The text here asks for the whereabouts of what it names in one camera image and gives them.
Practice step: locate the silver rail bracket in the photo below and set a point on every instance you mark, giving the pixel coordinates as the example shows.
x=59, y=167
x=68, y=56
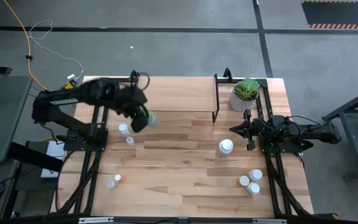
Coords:
x=95, y=220
x=269, y=221

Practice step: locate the white charger plug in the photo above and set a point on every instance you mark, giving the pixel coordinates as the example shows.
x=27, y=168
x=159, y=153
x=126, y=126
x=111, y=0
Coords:
x=71, y=76

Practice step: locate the wooden shelf black frame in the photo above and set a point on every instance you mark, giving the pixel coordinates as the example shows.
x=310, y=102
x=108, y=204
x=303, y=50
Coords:
x=182, y=93

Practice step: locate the large white medicine bottle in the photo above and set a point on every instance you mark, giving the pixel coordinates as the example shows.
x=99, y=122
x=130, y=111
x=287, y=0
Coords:
x=225, y=146

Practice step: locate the larger orange pill bottle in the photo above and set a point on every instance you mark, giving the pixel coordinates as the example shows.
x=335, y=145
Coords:
x=244, y=180

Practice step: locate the black rig frame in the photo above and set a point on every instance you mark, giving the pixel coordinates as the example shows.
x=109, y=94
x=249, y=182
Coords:
x=73, y=145
x=291, y=148

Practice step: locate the grey desk top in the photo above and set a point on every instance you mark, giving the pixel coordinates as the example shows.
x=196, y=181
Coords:
x=2, y=118

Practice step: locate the green cap medicine bottle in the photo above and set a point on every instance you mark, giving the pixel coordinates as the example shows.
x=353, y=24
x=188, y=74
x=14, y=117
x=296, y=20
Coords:
x=152, y=120

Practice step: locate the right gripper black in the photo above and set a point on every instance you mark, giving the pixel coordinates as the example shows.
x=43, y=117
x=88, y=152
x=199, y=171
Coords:
x=259, y=129

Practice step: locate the white box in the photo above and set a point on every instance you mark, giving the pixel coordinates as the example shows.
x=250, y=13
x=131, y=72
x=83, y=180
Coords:
x=54, y=150

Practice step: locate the black desk beam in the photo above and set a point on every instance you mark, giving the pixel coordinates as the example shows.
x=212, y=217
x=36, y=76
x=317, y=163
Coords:
x=33, y=157

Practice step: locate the white melatonin bottle blue label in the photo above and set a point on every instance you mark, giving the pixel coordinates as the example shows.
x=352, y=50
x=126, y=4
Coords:
x=255, y=174

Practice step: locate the small clear bottle with pills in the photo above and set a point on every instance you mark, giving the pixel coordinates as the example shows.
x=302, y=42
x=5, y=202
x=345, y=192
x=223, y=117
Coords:
x=111, y=184

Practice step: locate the black hazard-striped floor mat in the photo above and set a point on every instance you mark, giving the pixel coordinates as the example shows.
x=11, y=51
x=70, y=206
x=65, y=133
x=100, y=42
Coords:
x=337, y=12

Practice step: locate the black left rig frame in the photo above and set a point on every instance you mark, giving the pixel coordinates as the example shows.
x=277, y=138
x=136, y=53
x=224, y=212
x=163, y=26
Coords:
x=73, y=145

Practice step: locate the green succulent plant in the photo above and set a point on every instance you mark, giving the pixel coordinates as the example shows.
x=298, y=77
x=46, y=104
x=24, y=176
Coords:
x=246, y=88

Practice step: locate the white triangle-patterned pot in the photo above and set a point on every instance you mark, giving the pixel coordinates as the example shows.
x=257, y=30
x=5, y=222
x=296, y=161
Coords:
x=238, y=105

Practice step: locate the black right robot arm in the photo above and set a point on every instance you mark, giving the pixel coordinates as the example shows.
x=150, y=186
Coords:
x=309, y=133

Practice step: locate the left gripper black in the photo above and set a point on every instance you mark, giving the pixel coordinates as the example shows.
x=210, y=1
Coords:
x=129, y=99

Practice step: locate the black right rig frame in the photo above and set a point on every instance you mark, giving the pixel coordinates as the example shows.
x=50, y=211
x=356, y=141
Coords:
x=291, y=148

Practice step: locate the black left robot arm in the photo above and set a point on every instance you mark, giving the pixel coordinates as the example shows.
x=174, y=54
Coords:
x=57, y=117

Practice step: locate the medium clear bottle white cap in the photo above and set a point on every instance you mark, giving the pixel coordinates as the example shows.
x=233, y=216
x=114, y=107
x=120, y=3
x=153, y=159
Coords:
x=123, y=129

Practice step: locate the black table frame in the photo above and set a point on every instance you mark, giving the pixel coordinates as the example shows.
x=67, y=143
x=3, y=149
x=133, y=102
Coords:
x=353, y=124

